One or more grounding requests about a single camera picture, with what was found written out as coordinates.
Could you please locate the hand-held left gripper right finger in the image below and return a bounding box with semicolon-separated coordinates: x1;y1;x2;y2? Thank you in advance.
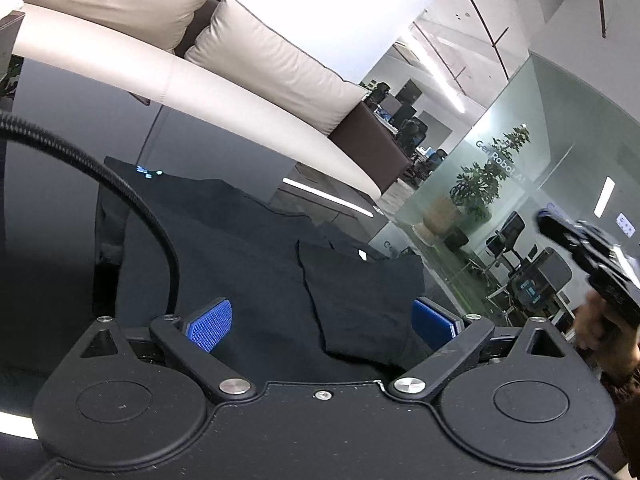
389;297;582;403

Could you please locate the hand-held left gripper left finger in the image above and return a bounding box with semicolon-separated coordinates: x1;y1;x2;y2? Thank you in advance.
74;297;257;403

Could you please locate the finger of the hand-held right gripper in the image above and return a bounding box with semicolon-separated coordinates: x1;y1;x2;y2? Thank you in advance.
536;210;593;263

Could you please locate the black t-shirt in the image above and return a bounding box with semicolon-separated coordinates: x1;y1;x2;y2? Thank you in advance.
94;156;427;383

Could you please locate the person's right forearm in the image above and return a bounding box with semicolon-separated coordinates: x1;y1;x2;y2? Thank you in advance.
600;360;640;476

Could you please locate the person's right hand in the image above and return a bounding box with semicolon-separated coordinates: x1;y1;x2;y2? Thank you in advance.
573;291;640;386

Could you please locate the black office chair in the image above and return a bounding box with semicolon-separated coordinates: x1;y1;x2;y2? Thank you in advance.
505;246;574;317
486;211;527;273

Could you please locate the potted plant wicker pot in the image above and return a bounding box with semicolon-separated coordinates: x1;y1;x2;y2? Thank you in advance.
422;124;532;242

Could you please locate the beige leather sofa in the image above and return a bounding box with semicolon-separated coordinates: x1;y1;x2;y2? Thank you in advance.
9;0;413;197

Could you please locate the green leafy plant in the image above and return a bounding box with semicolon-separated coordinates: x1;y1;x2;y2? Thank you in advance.
0;54;22;103

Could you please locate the black flexible cable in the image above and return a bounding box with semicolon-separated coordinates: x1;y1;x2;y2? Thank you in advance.
0;112;182;317

